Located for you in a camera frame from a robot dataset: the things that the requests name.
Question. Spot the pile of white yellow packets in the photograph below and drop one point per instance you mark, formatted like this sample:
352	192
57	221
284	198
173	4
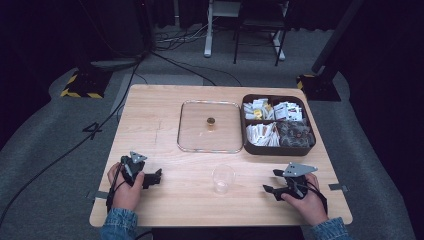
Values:
257	110

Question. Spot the black stand base striped tape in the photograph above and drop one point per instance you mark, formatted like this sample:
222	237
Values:
85	85
320	88

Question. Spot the white desk frame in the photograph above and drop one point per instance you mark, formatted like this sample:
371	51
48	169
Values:
208	36

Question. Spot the clear square lid gold knob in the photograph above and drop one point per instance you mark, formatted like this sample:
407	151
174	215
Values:
210	128

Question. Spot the pile of white stick packets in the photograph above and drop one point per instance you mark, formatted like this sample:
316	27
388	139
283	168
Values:
263	134

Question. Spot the pile of dark packets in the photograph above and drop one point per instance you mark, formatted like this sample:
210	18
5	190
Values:
295	133

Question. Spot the person's left hand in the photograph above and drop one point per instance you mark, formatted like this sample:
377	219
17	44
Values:
125	195

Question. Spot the brown divided box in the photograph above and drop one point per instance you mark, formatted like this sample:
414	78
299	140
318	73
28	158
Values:
276	150

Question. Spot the person's right hand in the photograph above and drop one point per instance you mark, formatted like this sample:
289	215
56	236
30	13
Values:
311	205

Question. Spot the grey tape strip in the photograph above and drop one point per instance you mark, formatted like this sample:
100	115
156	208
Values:
98	195
338	187

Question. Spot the pile of white printed packets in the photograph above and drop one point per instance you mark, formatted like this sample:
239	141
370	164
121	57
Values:
288	111

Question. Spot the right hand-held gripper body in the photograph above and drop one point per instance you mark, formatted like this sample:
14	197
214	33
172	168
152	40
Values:
296	181

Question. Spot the black chair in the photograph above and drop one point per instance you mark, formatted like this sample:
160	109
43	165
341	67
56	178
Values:
260	23

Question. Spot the clear plastic cup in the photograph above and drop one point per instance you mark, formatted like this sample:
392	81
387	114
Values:
223	180

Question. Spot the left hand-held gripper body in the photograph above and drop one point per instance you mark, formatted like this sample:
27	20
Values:
132	168

